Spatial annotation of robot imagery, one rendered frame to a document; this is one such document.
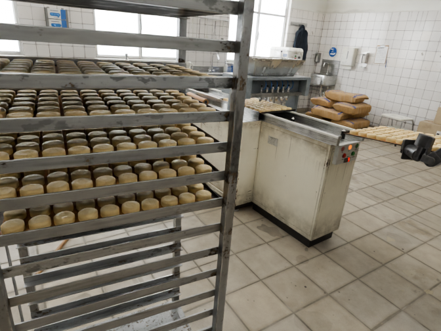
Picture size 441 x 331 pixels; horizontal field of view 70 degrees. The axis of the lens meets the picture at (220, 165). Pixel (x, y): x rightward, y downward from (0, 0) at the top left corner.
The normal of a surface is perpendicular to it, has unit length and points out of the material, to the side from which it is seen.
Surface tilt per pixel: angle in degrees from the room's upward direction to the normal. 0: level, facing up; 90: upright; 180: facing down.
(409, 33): 90
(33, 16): 90
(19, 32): 90
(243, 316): 0
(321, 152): 90
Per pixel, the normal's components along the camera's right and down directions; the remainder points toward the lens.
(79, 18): 0.53, 0.35
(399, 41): -0.84, 0.14
